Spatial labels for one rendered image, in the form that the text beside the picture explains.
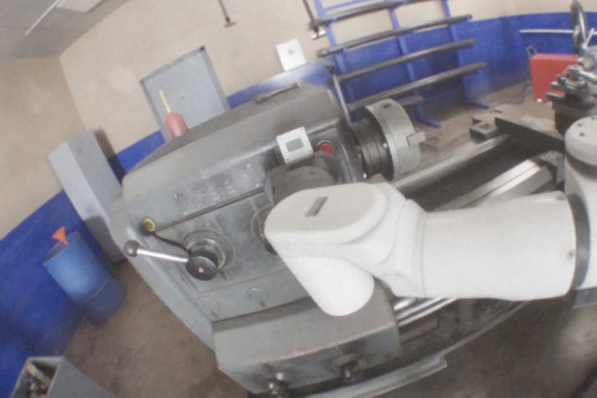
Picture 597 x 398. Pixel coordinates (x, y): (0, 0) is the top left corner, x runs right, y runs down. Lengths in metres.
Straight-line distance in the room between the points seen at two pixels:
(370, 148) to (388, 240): 0.60
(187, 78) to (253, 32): 1.10
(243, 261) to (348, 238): 0.49
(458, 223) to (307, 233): 0.10
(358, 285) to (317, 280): 0.04
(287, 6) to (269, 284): 3.58
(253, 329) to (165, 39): 3.82
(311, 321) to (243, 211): 0.36
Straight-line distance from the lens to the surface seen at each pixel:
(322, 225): 0.19
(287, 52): 3.66
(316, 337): 0.74
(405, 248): 0.18
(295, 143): 0.38
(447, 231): 0.18
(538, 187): 1.07
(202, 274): 0.60
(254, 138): 0.53
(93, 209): 3.93
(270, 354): 0.78
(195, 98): 3.89
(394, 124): 0.75
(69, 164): 3.88
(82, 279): 3.10
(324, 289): 0.24
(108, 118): 4.63
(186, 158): 0.59
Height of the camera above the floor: 1.40
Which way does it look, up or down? 22 degrees down
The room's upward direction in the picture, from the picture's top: 22 degrees counter-clockwise
